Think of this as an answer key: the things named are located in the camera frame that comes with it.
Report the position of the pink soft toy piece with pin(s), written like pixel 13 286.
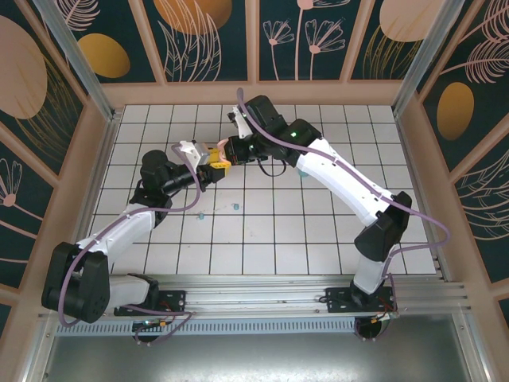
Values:
pixel 222 144

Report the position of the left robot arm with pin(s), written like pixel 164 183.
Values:
pixel 119 231

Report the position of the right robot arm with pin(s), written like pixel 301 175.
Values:
pixel 342 183

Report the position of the grey metal sheet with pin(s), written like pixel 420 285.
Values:
pixel 254 358

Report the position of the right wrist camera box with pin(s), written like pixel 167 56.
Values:
pixel 240 123

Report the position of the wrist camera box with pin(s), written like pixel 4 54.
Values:
pixel 240 123
pixel 193 153

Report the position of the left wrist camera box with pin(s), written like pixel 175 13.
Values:
pixel 193 153

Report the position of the aluminium side rail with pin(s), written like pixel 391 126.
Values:
pixel 106 147
pixel 417 171

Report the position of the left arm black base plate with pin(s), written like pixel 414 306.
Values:
pixel 171 298

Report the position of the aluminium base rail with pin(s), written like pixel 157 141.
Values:
pixel 254 296

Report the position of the aluminium corner post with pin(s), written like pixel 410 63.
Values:
pixel 427 59
pixel 90 81

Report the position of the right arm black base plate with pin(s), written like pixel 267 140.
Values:
pixel 338 302

